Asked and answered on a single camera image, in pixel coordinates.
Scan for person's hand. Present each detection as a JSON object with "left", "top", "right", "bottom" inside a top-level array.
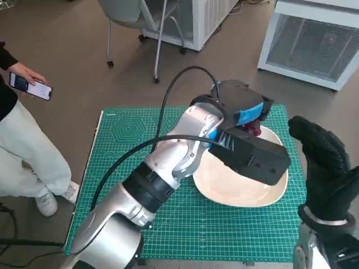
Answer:
[{"left": 7, "top": 61, "right": 48, "bottom": 86}]

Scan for black knitted gloved right hand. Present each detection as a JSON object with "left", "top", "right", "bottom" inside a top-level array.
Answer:
[{"left": 288, "top": 115, "right": 359, "bottom": 225}]

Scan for black left hand blue tape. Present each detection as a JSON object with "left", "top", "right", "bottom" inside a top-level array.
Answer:
[{"left": 190, "top": 80, "right": 274, "bottom": 134}]

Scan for black smartphone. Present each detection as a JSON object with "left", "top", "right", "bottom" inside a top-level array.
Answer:
[{"left": 9, "top": 72, "right": 53, "bottom": 101}]

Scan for white plate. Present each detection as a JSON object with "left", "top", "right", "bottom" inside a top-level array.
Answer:
[{"left": 192, "top": 125, "right": 289, "bottom": 208}]

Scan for person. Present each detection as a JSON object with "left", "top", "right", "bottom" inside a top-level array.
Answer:
[{"left": 0, "top": 41, "right": 81, "bottom": 218}]

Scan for white mesh cabinet on casters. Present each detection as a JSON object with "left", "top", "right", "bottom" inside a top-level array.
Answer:
[{"left": 139, "top": 0, "right": 242, "bottom": 54}]

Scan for white mesh cabinet red light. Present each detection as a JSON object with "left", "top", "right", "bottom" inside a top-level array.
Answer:
[{"left": 257, "top": 0, "right": 359, "bottom": 92}]

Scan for grey chair metal legs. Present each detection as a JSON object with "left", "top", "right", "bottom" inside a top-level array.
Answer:
[{"left": 98, "top": 0, "right": 187, "bottom": 84}]

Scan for green cutting mat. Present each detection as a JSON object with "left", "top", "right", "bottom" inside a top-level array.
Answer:
[{"left": 63, "top": 104, "right": 306, "bottom": 257}]

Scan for black floor stand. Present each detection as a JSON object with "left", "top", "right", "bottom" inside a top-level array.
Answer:
[{"left": 0, "top": 203, "right": 65, "bottom": 249}]

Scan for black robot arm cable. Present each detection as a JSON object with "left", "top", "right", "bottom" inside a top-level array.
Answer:
[
  {"left": 155, "top": 66, "right": 222, "bottom": 141},
  {"left": 89, "top": 134, "right": 233, "bottom": 211}
]

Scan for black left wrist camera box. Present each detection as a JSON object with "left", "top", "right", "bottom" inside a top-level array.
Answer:
[{"left": 209, "top": 133, "right": 292, "bottom": 186}]

